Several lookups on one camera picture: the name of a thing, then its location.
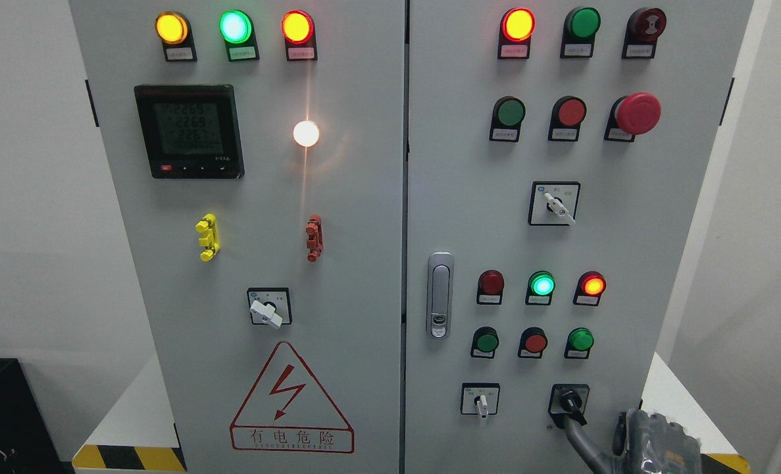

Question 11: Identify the black selector knob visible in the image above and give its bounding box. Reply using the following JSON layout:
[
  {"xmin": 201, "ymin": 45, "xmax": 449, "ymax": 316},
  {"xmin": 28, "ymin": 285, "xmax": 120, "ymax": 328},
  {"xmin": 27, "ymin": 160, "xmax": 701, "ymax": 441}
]
[{"xmin": 547, "ymin": 383, "xmax": 591, "ymax": 429}]

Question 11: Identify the red terminal connector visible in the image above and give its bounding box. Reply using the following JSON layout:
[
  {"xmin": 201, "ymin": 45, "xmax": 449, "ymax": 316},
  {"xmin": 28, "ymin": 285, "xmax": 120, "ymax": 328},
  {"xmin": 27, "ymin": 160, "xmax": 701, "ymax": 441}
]
[{"xmin": 304, "ymin": 214, "xmax": 324, "ymax": 262}]

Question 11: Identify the dark red indicator middle left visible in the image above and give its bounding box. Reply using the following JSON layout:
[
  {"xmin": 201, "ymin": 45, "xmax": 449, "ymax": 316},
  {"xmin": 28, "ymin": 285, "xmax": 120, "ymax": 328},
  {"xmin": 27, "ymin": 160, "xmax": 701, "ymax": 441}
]
[{"xmin": 476, "ymin": 269, "xmax": 505, "ymax": 304}]

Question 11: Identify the white lit indicator lamp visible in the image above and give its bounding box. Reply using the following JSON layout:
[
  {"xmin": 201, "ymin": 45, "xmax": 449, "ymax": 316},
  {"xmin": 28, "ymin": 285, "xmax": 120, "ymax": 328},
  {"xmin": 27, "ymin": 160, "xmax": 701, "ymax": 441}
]
[{"xmin": 293, "ymin": 120, "xmax": 320, "ymax": 148}]

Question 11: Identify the green push button lower left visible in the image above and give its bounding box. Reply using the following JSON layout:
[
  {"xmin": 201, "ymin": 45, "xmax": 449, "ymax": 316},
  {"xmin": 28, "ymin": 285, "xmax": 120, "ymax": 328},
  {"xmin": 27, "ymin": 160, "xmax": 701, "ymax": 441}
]
[{"xmin": 470, "ymin": 326, "xmax": 499, "ymax": 358}]

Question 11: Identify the green push button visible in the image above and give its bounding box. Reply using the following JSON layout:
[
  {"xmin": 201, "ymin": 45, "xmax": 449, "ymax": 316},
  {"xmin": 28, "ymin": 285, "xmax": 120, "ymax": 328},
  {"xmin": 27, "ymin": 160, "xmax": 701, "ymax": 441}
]
[
  {"xmin": 489, "ymin": 96, "xmax": 526, "ymax": 143},
  {"xmin": 470, "ymin": 326, "xmax": 499, "ymax": 358}
]

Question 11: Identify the green lit indicator middle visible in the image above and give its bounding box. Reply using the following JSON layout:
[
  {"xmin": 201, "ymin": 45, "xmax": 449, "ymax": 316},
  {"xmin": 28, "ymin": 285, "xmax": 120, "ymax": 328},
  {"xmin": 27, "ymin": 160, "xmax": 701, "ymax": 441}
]
[{"xmin": 525, "ymin": 271, "xmax": 556, "ymax": 305}]

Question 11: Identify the green lit indicator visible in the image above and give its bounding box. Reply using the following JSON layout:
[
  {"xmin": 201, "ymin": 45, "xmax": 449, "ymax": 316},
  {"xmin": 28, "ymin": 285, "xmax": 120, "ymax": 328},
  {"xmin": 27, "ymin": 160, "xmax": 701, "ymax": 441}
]
[
  {"xmin": 525, "ymin": 271, "xmax": 556, "ymax": 305},
  {"xmin": 219, "ymin": 9, "xmax": 260, "ymax": 62}
]

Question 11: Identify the grey left cabinet door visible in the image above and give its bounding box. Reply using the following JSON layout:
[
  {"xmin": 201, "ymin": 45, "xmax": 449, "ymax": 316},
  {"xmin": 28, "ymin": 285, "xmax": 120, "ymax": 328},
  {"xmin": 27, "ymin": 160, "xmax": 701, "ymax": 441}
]
[{"xmin": 70, "ymin": 1, "xmax": 405, "ymax": 473}]

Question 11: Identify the grey cabinet door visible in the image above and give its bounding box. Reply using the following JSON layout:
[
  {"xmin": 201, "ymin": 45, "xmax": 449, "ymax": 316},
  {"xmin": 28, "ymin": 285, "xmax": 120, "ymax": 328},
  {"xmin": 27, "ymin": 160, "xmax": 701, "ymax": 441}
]
[
  {"xmin": 70, "ymin": 1, "xmax": 405, "ymax": 473},
  {"xmin": 405, "ymin": 1, "xmax": 753, "ymax": 473}
]

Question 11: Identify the green push button upper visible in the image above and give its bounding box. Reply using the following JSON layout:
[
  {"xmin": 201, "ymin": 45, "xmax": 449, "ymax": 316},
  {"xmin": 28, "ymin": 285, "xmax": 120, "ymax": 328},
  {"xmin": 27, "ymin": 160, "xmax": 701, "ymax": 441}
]
[{"xmin": 489, "ymin": 96, "xmax": 526, "ymax": 143}]

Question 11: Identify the red push button lower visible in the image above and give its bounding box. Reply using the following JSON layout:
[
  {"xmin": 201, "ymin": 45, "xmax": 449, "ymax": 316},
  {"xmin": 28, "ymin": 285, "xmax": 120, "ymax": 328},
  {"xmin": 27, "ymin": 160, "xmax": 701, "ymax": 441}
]
[{"xmin": 517, "ymin": 327, "xmax": 549, "ymax": 359}]

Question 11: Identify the red push button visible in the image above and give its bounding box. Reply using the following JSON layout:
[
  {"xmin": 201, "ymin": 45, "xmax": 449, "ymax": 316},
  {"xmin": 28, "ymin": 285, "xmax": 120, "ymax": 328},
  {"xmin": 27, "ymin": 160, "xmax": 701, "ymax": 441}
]
[
  {"xmin": 517, "ymin": 327, "xmax": 549, "ymax": 359},
  {"xmin": 547, "ymin": 95, "xmax": 588, "ymax": 143}
]

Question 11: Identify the yellow terminal connector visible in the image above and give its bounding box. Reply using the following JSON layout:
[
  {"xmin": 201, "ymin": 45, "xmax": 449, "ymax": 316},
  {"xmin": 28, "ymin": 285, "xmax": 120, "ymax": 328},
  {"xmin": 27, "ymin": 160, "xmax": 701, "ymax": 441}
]
[{"xmin": 195, "ymin": 213, "xmax": 220, "ymax": 262}]

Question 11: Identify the grey right cabinet door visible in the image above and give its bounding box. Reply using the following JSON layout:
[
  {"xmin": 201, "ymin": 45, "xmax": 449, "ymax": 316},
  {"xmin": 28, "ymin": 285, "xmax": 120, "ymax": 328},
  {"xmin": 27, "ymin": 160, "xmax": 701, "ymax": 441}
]
[{"xmin": 405, "ymin": 1, "xmax": 753, "ymax": 473}]

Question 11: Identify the red electric danger sticker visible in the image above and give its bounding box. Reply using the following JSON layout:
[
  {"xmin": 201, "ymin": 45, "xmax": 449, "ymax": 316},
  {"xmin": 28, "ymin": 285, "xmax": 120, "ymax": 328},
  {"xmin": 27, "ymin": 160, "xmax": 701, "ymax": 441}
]
[{"xmin": 230, "ymin": 341, "xmax": 355, "ymax": 454}]

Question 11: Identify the red indicator middle right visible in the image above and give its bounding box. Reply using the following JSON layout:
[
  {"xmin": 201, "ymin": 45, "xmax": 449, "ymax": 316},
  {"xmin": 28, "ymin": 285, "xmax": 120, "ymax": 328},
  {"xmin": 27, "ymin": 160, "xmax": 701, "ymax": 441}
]
[{"xmin": 572, "ymin": 272, "xmax": 607, "ymax": 307}]

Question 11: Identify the green button lower right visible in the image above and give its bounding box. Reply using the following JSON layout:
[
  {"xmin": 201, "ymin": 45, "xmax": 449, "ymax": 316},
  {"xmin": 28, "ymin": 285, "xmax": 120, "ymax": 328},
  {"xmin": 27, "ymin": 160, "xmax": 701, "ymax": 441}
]
[{"xmin": 564, "ymin": 327, "xmax": 595, "ymax": 359}]

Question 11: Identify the red push button upper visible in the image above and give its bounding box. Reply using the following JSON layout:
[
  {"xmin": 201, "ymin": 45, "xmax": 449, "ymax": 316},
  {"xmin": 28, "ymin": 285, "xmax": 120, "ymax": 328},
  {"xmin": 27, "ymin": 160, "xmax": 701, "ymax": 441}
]
[{"xmin": 547, "ymin": 95, "xmax": 588, "ymax": 143}]

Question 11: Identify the black digital power meter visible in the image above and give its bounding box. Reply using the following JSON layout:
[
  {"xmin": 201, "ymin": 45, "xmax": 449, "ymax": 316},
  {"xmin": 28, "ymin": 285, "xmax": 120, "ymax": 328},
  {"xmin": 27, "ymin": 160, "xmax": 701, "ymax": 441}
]
[{"xmin": 134, "ymin": 84, "xmax": 245, "ymax": 179}]

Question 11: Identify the red-orange indicator top left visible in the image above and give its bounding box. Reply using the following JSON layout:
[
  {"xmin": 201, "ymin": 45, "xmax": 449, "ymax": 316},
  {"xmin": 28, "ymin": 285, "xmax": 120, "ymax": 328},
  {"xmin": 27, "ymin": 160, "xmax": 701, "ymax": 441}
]
[{"xmin": 281, "ymin": 10, "xmax": 317, "ymax": 62}]

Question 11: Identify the red lit indicator top right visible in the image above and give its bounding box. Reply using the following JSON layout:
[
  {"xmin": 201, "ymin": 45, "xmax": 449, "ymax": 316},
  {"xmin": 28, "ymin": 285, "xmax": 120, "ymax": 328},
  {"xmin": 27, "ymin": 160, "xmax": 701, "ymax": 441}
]
[{"xmin": 497, "ymin": 8, "xmax": 536, "ymax": 60}]

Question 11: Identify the green lit indicator top left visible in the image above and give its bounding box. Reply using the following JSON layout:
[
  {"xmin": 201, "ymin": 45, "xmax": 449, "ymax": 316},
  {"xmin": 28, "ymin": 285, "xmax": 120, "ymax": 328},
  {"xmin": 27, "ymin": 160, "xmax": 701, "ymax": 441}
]
[{"xmin": 219, "ymin": 9, "xmax": 260, "ymax": 62}]

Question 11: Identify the red emergency stop mushroom button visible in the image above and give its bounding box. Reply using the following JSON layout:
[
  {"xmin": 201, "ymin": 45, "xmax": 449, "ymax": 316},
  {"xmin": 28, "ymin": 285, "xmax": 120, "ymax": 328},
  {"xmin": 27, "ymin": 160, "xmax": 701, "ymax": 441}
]
[{"xmin": 604, "ymin": 91, "xmax": 662, "ymax": 143}]

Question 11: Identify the green indicator top right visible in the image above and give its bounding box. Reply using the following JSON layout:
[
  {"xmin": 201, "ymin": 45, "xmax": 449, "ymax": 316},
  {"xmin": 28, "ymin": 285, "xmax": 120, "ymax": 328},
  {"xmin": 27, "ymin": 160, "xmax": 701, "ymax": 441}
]
[{"xmin": 561, "ymin": 6, "xmax": 601, "ymax": 58}]

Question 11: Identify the yellow indicator light top left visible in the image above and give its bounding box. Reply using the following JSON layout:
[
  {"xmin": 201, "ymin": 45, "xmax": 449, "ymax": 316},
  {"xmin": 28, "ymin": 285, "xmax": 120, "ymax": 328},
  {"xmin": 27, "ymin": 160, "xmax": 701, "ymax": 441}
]
[{"xmin": 155, "ymin": 10, "xmax": 197, "ymax": 63}]

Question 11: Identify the dark red buzzer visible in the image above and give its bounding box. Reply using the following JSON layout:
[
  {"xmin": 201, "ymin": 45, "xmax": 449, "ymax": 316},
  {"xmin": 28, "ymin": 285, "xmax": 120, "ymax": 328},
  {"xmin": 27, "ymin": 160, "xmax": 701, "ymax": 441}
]
[{"xmin": 621, "ymin": 8, "xmax": 667, "ymax": 59}]

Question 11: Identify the white platform with hazard stripes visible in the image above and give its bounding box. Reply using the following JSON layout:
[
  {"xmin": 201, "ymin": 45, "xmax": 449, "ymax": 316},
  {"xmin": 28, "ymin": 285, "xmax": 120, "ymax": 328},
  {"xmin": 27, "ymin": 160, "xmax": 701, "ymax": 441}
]
[{"xmin": 72, "ymin": 354, "xmax": 751, "ymax": 473}]

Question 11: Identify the black box lower left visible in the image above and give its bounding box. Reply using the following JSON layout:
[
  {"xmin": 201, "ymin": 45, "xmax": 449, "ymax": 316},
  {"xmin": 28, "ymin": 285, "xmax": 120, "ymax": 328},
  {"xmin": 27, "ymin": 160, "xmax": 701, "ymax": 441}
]
[{"xmin": 0, "ymin": 358, "xmax": 64, "ymax": 473}]

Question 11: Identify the silver door handle lock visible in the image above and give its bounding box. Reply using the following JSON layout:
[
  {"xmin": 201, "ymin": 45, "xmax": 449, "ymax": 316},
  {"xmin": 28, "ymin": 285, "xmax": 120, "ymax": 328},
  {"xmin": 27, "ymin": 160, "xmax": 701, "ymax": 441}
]
[{"xmin": 426, "ymin": 251, "xmax": 454, "ymax": 339}]

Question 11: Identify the white selector switch left door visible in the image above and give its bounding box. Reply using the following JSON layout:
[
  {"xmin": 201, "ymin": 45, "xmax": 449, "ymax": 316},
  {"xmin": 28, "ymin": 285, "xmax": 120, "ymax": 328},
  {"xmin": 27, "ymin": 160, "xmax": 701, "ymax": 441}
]
[{"xmin": 247, "ymin": 287, "xmax": 293, "ymax": 328}]

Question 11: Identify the white selector switch upper right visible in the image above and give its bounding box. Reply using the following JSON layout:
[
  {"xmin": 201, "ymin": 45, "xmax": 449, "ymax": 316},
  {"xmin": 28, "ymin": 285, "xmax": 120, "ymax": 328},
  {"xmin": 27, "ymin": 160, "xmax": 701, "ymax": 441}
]
[{"xmin": 528, "ymin": 181, "xmax": 581, "ymax": 226}]

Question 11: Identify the white selector switch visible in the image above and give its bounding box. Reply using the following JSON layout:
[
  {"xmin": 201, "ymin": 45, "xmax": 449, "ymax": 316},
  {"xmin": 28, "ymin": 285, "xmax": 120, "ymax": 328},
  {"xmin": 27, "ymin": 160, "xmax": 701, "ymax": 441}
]
[
  {"xmin": 460, "ymin": 383, "xmax": 501, "ymax": 426},
  {"xmin": 528, "ymin": 181, "xmax": 581, "ymax": 226}
]

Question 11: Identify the white selector switch lower right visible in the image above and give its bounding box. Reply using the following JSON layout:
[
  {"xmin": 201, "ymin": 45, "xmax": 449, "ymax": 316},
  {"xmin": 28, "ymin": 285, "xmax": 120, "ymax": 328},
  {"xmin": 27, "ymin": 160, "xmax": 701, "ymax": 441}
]
[{"xmin": 460, "ymin": 383, "xmax": 501, "ymax": 426}]

